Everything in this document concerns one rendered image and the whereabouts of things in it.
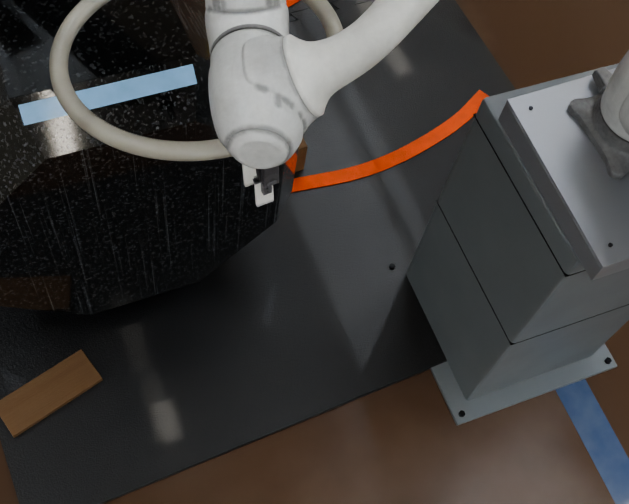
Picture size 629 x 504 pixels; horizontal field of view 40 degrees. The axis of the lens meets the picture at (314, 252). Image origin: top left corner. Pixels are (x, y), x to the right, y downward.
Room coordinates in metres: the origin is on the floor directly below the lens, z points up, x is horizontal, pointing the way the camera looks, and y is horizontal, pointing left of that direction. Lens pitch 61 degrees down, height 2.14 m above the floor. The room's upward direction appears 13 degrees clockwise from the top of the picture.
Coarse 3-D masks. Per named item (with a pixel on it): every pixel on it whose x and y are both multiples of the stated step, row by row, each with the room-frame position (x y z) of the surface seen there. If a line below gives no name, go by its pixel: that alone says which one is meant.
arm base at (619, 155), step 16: (608, 80) 1.20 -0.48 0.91; (592, 96) 1.18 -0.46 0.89; (576, 112) 1.13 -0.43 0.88; (592, 112) 1.13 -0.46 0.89; (592, 128) 1.10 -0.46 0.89; (608, 128) 1.08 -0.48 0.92; (608, 144) 1.06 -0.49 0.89; (624, 144) 1.05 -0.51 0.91; (608, 160) 1.04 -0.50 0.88; (624, 160) 1.04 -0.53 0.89
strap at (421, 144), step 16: (288, 0) 2.11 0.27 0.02; (480, 96) 1.88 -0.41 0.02; (464, 112) 1.80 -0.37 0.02; (448, 128) 1.72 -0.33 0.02; (416, 144) 1.64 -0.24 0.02; (432, 144) 1.65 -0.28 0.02; (384, 160) 1.55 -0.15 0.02; (400, 160) 1.56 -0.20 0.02; (304, 176) 1.43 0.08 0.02; (320, 176) 1.44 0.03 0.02; (336, 176) 1.46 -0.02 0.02; (352, 176) 1.47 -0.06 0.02
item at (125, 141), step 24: (96, 0) 1.03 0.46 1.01; (312, 0) 1.10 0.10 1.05; (72, 24) 0.96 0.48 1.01; (336, 24) 1.04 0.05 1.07; (72, 96) 0.79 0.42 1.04; (96, 120) 0.75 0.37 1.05; (120, 144) 0.72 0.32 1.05; (144, 144) 0.72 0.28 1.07; (168, 144) 0.72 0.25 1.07; (192, 144) 0.73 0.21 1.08; (216, 144) 0.74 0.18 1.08
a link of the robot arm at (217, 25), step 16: (208, 0) 0.77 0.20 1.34; (224, 0) 0.75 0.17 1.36; (240, 0) 0.75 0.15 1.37; (256, 0) 0.76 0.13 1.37; (272, 0) 0.77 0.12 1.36; (208, 16) 0.75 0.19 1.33; (224, 16) 0.74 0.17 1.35; (240, 16) 0.74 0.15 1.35; (256, 16) 0.75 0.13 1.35; (272, 16) 0.76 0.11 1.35; (288, 16) 0.79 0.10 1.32; (208, 32) 0.74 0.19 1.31; (224, 32) 0.72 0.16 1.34; (272, 32) 0.73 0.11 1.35; (288, 32) 0.76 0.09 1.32
